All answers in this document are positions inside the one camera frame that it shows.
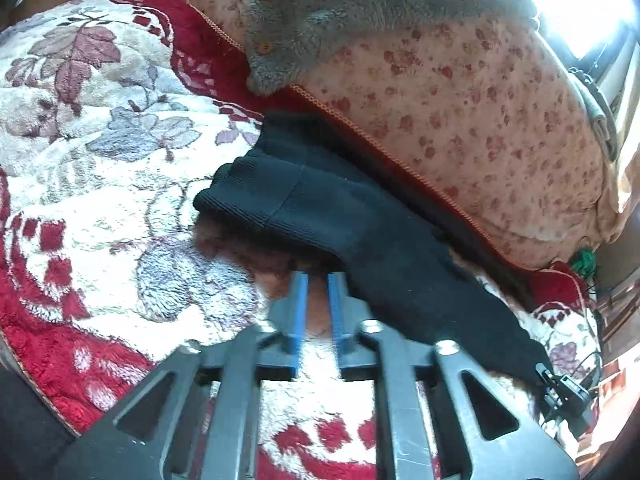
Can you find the red white plush blanket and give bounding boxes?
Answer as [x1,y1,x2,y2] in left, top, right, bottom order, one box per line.
[1,0,599,479]

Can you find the black pants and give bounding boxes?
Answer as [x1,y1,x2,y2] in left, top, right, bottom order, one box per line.
[194,112,549,388]

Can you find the floral pink quilt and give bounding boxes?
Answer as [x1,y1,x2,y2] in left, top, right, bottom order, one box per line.
[144,0,626,271]

